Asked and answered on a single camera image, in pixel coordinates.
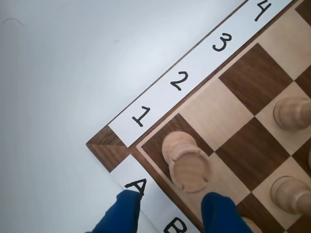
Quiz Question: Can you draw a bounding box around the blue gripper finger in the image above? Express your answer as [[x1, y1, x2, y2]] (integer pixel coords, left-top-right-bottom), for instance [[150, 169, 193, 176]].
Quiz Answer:
[[85, 190, 142, 233], [201, 192, 253, 233]]

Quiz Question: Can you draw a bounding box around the light wooden rook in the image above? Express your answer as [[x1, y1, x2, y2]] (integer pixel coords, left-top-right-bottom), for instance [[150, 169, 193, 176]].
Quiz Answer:
[[161, 131, 212, 194]]

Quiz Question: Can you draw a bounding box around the white paper strip with letters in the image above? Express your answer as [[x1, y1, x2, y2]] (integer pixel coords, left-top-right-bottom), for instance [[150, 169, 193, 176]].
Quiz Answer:
[[109, 153, 202, 233]]

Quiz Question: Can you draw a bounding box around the light wooden bishop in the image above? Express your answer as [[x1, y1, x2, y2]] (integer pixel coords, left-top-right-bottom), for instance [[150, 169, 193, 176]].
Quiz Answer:
[[239, 216, 263, 233]]

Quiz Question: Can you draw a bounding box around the wooden chessboard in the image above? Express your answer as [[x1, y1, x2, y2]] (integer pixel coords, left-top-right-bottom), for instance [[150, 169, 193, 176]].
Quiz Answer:
[[85, 0, 311, 233]]

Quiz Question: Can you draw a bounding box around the light wooden pawn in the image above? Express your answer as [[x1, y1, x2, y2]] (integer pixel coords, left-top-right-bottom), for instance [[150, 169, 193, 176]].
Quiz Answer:
[[273, 96, 311, 132], [270, 176, 311, 216]]

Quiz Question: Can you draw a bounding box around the white paper strip with numbers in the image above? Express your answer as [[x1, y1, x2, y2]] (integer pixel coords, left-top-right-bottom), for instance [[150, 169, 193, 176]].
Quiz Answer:
[[107, 0, 296, 148]]

